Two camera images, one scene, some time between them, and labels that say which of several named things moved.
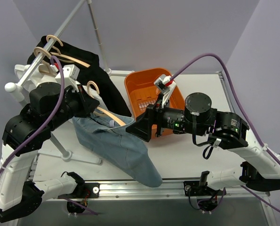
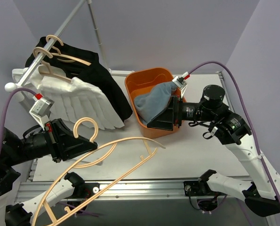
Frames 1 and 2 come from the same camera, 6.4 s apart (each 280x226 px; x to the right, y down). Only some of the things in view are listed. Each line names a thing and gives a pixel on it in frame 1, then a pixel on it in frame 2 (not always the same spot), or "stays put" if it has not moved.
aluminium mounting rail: x=169 y=190 stays put
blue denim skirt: x=110 y=140 to x=149 y=104
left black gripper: x=82 y=103 to x=54 y=140
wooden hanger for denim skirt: x=105 y=113 to x=85 y=164
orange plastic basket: x=142 y=93 stays put
